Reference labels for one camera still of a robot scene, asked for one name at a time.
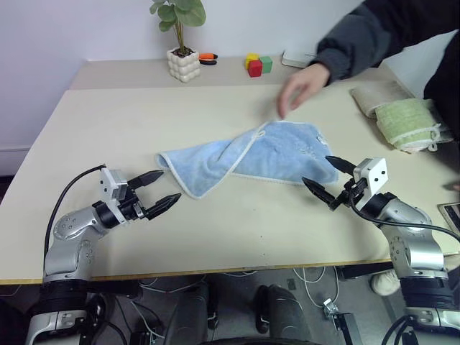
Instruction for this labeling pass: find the person's black jacket torso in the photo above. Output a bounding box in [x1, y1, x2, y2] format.
[359, 0, 460, 144]

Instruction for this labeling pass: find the white floor cable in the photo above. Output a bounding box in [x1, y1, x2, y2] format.
[293, 266, 341, 308]

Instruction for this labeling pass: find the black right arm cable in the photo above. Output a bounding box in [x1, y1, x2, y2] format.
[348, 195, 460, 240]

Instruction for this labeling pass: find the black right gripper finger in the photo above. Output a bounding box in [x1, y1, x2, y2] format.
[301, 176, 341, 212]
[324, 155, 357, 177]

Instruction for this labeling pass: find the light blue fluffy towel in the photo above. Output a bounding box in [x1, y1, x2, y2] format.
[155, 121, 340, 201]

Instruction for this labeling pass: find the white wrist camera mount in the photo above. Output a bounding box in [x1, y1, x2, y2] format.
[351, 157, 389, 197]
[98, 165, 129, 209]

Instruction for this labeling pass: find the beige folded towel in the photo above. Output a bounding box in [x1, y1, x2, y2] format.
[350, 79, 418, 119]

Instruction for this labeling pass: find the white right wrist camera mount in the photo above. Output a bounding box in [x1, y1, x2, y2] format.
[351, 157, 389, 197]

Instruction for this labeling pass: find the person's bare hand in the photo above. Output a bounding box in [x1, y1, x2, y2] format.
[275, 63, 331, 121]

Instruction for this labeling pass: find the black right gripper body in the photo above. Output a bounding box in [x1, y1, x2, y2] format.
[333, 176, 369, 211]

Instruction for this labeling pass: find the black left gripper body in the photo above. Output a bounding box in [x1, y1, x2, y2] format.
[117, 188, 149, 224]

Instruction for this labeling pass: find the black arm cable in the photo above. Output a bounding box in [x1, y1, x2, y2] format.
[45, 164, 107, 258]
[348, 195, 460, 240]

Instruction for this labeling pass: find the green folded towel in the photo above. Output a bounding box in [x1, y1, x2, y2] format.
[374, 98, 454, 155]

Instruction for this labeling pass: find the green plant in white pot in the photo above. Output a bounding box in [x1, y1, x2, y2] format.
[149, 0, 208, 84]

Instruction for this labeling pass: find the metal bracket stand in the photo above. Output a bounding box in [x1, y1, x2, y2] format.
[322, 298, 364, 345]

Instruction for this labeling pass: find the white shoe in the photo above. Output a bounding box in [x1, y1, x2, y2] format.
[370, 269, 402, 296]

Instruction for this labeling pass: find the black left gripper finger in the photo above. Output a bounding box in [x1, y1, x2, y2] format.
[125, 170, 165, 191]
[142, 192, 183, 221]

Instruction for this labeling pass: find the white flat device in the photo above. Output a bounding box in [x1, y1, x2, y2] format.
[280, 49, 319, 68]

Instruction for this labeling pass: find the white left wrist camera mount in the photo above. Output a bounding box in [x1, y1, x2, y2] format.
[98, 165, 129, 209]

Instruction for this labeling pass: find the dark rounded shape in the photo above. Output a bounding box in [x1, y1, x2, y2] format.
[254, 283, 312, 345]
[167, 283, 221, 345]

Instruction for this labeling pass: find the black table frame bar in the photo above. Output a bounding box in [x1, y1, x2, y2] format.
[339, 262, 395, 282]
[86, 277, 143, 299]

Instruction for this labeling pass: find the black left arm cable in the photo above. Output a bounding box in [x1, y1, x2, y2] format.
[45, 164, 107, 258]

